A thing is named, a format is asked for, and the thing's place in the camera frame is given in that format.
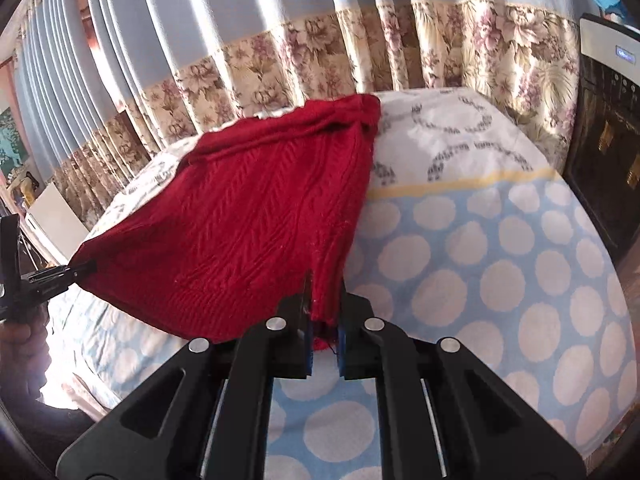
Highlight red knitted sweater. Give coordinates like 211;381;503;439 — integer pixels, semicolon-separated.
73;94;381;341

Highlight person's left hand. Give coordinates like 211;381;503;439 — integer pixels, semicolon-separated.
1;304;51;399

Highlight white board panel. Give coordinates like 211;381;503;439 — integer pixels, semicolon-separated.
25;184;89;263

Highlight white patterned bed sheet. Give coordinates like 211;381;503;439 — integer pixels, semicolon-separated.
48;89;638;479

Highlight blue floral curtain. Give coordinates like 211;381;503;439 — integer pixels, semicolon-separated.
1;0;594;226

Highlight teal wall picture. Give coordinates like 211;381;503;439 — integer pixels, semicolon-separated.
0;107;28;179

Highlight black cabinet with gold handles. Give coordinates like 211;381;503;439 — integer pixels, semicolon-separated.
564;13;639;262

